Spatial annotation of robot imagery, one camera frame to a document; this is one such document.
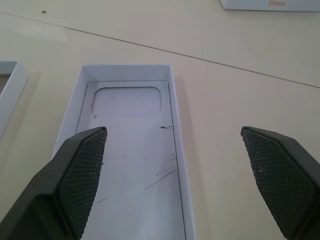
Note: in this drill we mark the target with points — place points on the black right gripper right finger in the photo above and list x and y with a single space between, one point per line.
282 180

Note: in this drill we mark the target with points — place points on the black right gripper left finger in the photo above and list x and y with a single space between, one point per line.
75 175

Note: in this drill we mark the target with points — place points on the white box lid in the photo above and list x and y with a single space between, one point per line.
15 85

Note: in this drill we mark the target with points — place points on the white box with orange print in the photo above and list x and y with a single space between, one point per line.
250 4

